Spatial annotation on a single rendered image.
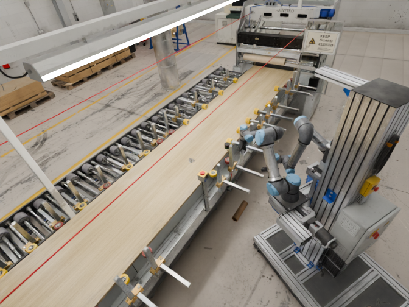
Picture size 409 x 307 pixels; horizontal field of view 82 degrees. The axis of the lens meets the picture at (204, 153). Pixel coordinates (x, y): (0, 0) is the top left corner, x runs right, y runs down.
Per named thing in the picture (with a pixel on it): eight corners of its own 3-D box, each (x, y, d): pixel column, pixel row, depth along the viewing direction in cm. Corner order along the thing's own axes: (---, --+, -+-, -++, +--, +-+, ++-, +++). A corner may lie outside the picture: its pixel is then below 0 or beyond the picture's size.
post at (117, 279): (140, 302, 181) (120, 277, 150) (136, 306, 179) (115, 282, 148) (137, 299, 183) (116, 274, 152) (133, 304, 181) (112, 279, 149)
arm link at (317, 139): (329, 162, 217) (294, 130, 192) (322, 151, 228) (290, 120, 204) (341, 154, 211) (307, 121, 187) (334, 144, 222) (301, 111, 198)
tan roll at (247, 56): (316, 68, 402) (318, 61, 393) (314, 70, 394) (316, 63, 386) (240, 57, 468) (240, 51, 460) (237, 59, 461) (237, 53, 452)
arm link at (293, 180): (302, 191, 192) (305, 180, 183) (287, 196, 190) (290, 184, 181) (293, 181, 201) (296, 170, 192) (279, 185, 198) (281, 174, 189)
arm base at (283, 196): (302, 197, 199) (305, 190, 192) (289, 206, 194) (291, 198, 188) (290, 186, 209) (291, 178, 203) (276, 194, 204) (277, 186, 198)
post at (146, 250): (162, 275, 199) (148, 247, 167) (159, 279, 197) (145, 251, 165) (159, 273, 200) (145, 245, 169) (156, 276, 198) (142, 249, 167)
